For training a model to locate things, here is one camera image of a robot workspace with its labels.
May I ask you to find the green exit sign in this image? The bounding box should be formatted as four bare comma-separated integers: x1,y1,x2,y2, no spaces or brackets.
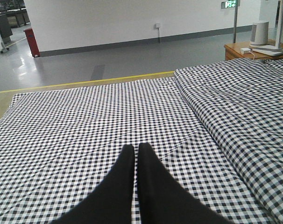
221,0,236,9

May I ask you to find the white charger adapter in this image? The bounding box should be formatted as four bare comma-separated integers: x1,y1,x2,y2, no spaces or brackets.
240,48,251,55

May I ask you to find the red fire cabinet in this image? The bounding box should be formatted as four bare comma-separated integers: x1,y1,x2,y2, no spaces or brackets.
23,28,40,57

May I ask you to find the checkered folded duvet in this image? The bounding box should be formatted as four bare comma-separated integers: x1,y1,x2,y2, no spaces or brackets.
174,58,283,224

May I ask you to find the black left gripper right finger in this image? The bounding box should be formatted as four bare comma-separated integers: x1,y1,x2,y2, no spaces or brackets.
138,143,229,224

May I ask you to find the checkered bed sheet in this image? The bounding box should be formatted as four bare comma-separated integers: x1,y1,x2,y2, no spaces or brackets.
0,77,275,224

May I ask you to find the white cylindrical speaker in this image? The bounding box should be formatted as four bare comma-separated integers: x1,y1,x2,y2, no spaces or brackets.
249,21,269,47

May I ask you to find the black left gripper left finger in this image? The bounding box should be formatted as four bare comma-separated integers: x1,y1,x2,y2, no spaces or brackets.
52,145,135,224

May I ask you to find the white desk lamp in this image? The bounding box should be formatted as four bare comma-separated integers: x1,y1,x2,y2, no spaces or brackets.
250,0,283,56

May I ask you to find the wooden bedside table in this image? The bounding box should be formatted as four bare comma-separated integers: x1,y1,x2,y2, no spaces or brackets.
224,40,283,61

